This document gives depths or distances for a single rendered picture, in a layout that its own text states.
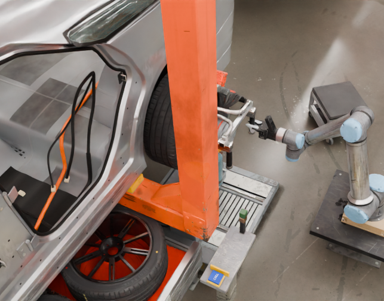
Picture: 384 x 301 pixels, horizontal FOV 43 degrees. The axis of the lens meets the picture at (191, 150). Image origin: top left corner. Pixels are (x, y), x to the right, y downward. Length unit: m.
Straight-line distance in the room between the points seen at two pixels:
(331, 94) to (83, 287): 2.54
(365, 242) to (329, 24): 3.06
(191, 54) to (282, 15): 3.94
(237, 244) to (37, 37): 1.68
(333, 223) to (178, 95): 1.63
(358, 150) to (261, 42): 2.80
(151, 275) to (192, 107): 1.14
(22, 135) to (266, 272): 1.84
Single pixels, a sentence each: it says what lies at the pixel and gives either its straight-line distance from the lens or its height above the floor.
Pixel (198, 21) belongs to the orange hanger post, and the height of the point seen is 2.01.
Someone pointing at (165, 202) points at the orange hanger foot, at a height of 0.72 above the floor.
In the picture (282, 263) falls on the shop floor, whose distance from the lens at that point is 3.53.
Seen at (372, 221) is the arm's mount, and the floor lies 0.37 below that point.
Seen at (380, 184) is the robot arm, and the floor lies 0.64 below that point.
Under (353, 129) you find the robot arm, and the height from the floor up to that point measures 1.17.
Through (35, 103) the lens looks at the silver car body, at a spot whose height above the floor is 1.03.
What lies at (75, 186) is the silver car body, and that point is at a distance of 3.01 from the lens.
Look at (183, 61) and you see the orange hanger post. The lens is 2.05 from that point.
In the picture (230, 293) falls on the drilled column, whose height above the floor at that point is 0.16.
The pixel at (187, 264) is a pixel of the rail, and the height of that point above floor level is 0.37.
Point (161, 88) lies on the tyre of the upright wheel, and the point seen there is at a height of 1.16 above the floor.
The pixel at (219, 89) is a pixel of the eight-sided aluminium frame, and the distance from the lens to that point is 3.05.
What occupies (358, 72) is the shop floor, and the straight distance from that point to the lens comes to 5.12.
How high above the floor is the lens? 3.01
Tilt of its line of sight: 46 degrees down
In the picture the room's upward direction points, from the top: 4 degrees counter-clockwise
